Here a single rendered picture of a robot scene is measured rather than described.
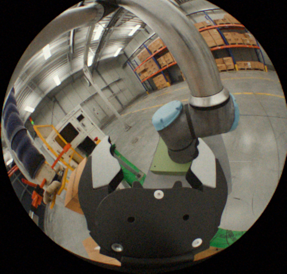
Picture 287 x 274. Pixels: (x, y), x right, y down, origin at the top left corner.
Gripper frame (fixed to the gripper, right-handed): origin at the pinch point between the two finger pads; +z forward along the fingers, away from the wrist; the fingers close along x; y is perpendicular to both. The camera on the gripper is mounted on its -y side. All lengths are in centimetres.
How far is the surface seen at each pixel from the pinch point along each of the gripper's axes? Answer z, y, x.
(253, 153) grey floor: 23, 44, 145
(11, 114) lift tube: -11, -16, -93
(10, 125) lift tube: -14, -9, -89
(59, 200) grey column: -24, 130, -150
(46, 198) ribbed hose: -21, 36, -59
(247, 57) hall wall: 341, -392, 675
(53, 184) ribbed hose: -9, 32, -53
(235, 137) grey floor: 66, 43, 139
